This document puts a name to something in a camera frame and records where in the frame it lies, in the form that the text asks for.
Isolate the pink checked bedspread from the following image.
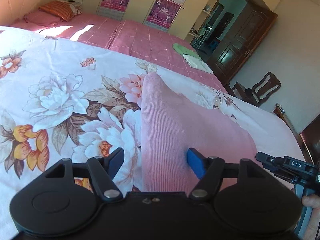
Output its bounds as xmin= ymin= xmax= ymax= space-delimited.
xmin=11 ymin=10 xmax=226 ymax=92

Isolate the dark wooden door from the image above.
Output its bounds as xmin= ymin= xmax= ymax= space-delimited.
xmin=207 ymin=3 xmax=278 ymax=86

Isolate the person's right hand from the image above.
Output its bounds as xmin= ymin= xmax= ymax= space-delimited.
xmin=292 ymin=185 xmax=319 ymax=239

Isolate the orange striped pillow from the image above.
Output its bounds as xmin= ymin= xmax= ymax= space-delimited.
xmin=39 ymin=0 xmax=83 ymax=22

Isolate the white folded cloth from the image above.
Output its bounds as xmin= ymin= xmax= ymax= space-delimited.
xmin=182 ymin=54 xmax=213 ymax=74

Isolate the white floral bed sheet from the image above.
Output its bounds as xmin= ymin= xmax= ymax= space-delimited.
xmin=1 ymin=26 xmax=303 ymax=239

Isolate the pink knit sweater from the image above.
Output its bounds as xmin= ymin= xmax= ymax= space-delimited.
xmin=140 ymin=74 xmax=258 ymax=193

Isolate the cream glossy wardrobe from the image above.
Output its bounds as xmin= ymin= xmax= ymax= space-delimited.
xmin=72 ymin=0 xmax=214 ymax=42

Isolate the purple calendar poster right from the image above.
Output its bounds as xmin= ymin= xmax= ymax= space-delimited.
xmin=144 ymin=0 xmax=185 ymax=32

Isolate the green folded cloth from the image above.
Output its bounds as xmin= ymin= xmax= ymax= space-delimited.
xmin=172 ymin=43 xmax=201 ymax=59

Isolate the dark wooden chair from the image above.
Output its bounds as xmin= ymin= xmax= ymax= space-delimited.
xmin=226 ymin=72 xmax=281 ymax=107

